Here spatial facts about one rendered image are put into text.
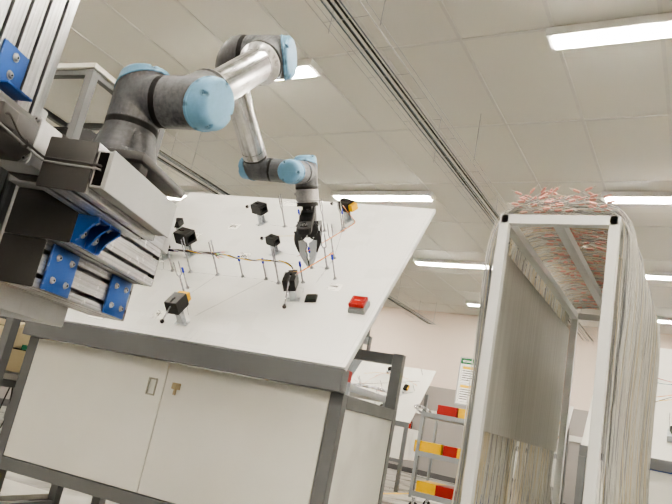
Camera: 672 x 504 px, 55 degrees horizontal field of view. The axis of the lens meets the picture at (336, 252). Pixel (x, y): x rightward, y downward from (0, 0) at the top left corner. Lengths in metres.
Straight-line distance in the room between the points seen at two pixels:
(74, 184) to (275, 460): 1.09
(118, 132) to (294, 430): 0.96
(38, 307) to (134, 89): 0.50
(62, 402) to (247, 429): 0.69
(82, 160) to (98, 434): 1.28
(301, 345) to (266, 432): 0.27
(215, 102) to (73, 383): 1.23
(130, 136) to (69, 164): 0.34
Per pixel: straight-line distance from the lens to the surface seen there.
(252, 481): 1.97
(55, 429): 2.38
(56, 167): 1.16
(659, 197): 6.69
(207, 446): 2.04
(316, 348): 1.93
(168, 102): 1.46
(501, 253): 2.06
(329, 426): 1.88
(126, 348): 2.20
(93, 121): 3.29
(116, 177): 1.13
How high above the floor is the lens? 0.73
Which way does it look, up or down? 14 degrees up
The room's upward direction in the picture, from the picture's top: 11 degrees clockwise
